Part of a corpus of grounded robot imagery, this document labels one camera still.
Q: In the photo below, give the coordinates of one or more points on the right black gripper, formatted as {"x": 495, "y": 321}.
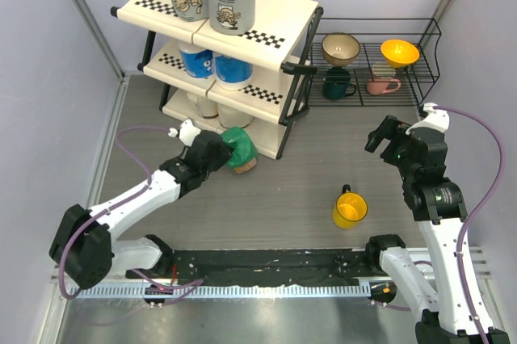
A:
{"x": 386, "y": 130}

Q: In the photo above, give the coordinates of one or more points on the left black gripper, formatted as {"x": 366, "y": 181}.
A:
{"x": 223, "y": 154}

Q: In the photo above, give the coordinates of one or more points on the green paper towel roll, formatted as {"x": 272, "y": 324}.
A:
{"x": 245, "y": 155}

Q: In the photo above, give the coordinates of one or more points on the cream paper towel roll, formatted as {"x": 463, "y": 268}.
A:
{"x": 230, "y": 117}
{"x": 203, "y": 106}

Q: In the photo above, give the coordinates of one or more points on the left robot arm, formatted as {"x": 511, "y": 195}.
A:
{"x": 87, "y": 245}

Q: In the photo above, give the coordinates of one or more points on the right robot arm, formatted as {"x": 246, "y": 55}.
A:
{"x": 451, "y": 311}

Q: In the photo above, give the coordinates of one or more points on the cream checkered three-tier shelf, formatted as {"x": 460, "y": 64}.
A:
{"x": 277, "y": 46}

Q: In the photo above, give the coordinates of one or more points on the pink mug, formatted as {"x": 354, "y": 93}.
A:
{"x": 383, "y": 80}

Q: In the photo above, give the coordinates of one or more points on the dark green mug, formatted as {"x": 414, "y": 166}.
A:
{"x": 337, "y": 84}

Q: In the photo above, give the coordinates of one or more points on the yellow enamel mug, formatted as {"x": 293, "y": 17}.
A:
{"x": 349, "y": 209}

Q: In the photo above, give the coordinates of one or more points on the yellow orange bowl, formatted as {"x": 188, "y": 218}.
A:
{"x": 399, "y": 53}

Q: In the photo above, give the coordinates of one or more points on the beige brown bowl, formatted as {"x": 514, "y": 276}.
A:
{"x": 340, "y": 49}

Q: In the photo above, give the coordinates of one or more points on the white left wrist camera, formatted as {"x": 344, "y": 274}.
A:
{"x": 186, "y": 132}

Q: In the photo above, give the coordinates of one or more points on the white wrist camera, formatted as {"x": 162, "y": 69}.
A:
{"x": 186, "y": 132}
{"x": 434, "y": 116}

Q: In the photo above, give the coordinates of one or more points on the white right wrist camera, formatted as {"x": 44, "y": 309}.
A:
{"x": 434, "y": 116}

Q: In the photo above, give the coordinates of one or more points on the black wire rack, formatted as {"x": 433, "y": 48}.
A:
{"x": 417, "y": 80}

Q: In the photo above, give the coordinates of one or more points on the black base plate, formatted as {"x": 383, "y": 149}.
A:
{"x": 267, "y": 268}

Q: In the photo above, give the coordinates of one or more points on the white slotted cable duct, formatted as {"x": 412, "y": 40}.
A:
{"x": 144, "y": 290}

